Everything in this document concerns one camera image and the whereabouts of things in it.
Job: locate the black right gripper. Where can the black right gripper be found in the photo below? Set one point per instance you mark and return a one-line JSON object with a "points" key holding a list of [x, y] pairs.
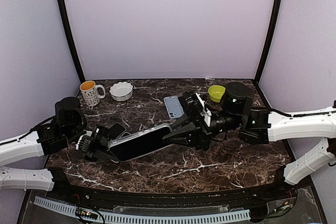
{"points": [[200, 137]]}

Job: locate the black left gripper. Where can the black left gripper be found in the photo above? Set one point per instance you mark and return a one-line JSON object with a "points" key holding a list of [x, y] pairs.
{"points": [[100, 141]]}

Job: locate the light blue phone case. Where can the light blue phone case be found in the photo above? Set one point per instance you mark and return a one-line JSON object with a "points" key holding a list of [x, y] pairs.
{"points": [[173, 107]]}

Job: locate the phone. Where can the phone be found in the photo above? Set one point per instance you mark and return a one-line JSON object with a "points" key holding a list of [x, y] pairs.
{"points": [[125, 134], [140, 143], [116, 131]]}

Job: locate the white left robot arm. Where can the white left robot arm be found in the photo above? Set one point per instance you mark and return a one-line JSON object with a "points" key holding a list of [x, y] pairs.
{"points": [[47, 137]]}

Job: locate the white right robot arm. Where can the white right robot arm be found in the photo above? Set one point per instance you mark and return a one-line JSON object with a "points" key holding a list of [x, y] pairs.
{"points": [[257, 125]]}

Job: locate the phone in grey case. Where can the phone in grey case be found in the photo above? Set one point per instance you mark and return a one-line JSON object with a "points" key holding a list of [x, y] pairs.
{"points": [[116, 131]]}

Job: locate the green bowl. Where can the green bowl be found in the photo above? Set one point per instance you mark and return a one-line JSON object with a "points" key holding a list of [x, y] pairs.
{"points": [[216, 92]]}

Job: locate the left green circuit board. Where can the left green circuit board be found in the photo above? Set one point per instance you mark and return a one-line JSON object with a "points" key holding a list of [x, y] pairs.
{"points": [[86, 214]]}

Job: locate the green circuit board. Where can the green circuit board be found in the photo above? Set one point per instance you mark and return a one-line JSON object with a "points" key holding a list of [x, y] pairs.
{"points": [[86, 214], [283, 206]]}

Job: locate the white patterned mug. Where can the white patterned mug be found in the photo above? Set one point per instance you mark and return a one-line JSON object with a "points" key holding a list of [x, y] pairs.
{"points": [[92, 92]]}

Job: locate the white scalloped bowl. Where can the white scalloped bowl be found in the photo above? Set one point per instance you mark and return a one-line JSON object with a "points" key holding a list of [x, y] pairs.
{"points": [[121, 91]]}

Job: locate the right green circuit board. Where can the right green circuit board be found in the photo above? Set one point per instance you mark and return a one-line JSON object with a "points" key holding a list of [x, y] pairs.
{"points": [[283, 206]]}

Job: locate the white slotted cable duct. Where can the white slotted cable duct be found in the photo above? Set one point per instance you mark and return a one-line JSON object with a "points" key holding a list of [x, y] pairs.
{"points": [[110, 217]]}

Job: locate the black front rail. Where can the black front rail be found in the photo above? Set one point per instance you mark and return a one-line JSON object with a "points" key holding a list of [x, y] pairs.
{"points": [[248, 197]]}

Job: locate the black right frame post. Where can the black right frame post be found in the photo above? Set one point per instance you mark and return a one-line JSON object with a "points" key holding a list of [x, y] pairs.
{"points": [[268, 41]]}

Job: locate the black frame post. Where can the black frame post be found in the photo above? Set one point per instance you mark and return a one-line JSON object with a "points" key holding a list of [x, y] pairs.
{"points": [[70, 40], [268, 41]]}

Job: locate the black left frame post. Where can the black left frame post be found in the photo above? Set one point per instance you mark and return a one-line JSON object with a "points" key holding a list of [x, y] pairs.
{"points": [[70, 40]]}

